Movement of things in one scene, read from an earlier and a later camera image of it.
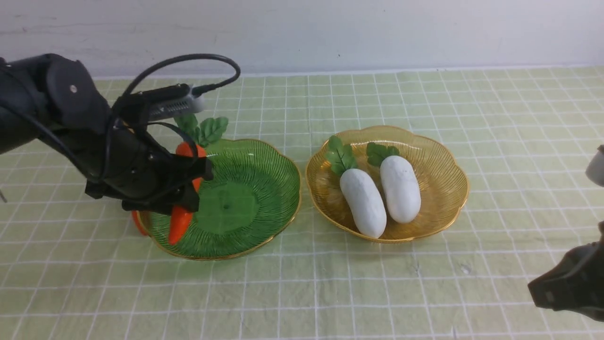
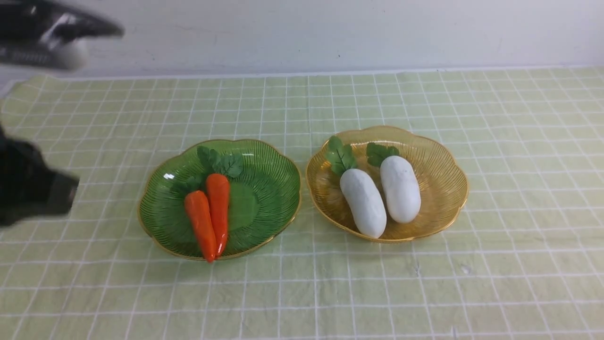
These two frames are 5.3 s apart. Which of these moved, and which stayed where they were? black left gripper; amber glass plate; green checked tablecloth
Moved: black left gripper
Stayed: green checked tablecloth; amber glass plate
